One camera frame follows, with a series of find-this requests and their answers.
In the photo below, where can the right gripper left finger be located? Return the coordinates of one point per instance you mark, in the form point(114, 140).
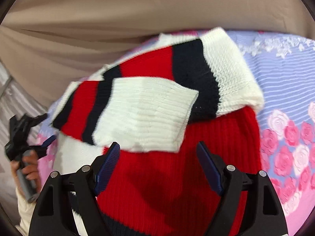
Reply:
point(53, 212)

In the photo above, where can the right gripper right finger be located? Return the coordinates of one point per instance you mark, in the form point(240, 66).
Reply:
point(263, 214)

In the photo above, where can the red white navy knit sweater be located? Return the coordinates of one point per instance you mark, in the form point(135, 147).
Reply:
point(158, 104)

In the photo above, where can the cream sleeve left forearm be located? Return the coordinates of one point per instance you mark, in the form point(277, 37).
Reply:
point(25, 210)

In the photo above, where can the person's left hand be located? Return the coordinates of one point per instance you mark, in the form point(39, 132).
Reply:
point(30, 171)

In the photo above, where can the beige fabric curtain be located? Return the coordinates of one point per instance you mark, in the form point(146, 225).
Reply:
point(45, 44)

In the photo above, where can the pink blue floral bedsheet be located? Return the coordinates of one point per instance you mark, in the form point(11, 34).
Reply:
point(285, 103)

